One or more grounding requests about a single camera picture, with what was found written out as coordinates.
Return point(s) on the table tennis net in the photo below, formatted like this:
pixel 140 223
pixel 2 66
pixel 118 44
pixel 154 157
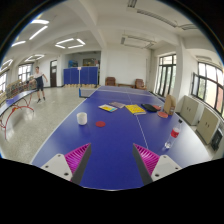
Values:
pixel 86 92

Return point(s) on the brown paper bag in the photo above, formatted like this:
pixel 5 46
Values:
pixel 170 104

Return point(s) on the beige cabinet far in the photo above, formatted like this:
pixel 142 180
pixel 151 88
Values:
pixel 190 110

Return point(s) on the person in dark shirt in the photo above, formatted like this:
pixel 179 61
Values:
pixel 38 78

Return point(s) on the clear bottle with red label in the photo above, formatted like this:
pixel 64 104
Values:
pixel 173 135

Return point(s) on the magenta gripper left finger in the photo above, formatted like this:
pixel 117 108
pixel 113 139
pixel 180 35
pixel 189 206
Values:
pixel 77 161

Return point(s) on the red table tennis paddle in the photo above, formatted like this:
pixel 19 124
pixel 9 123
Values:
pixel 162 114

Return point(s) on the black table tennis paddle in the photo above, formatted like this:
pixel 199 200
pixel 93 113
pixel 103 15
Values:
pixel 149 107

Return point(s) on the brown armchair left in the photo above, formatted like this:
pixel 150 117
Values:
pixel 110 81

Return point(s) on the yellow blue booklet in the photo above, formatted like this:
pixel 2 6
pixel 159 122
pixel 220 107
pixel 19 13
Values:
pixel 108 108

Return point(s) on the beige cabinet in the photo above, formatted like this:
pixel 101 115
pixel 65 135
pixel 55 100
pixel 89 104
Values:
pixel 190 110
pixel 208 125

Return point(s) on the beige cabinet near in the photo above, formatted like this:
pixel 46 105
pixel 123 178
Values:
pixel 208 125

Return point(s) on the brown armchair right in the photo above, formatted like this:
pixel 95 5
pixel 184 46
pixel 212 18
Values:
pixel 139 84

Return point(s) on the dark wooden door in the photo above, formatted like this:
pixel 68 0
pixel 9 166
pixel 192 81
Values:
pixel 53 73

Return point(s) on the white paper cup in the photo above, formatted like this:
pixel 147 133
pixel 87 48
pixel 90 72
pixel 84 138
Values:
pixel 82 118

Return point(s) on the blue partition panels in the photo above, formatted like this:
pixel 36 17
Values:
pixel 81 75

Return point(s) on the yellow book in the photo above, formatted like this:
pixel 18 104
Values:
pixel 135 109

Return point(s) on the grey pink booklet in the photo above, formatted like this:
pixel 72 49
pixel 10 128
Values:
pixel 117 105

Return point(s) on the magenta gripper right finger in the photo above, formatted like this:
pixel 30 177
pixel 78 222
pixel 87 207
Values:
pixel 146 161

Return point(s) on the red round coaster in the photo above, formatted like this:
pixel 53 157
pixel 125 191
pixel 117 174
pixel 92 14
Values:
pixel 100 124

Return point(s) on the brown armchair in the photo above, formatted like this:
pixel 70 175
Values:
pixel 110 81
pixel 139 84

